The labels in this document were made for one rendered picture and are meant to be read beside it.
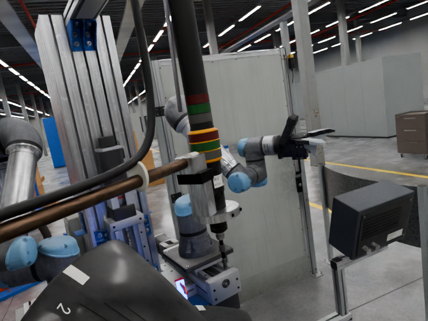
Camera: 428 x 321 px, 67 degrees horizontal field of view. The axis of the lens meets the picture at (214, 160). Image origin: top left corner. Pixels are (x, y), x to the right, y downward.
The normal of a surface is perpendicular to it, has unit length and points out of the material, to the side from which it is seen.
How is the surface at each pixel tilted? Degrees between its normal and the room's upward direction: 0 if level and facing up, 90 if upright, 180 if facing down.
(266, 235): 90
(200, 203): 90
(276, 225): 90
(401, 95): 90
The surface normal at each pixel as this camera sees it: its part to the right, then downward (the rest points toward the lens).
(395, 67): 0.35, 0.09
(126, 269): 0.44, -0.83
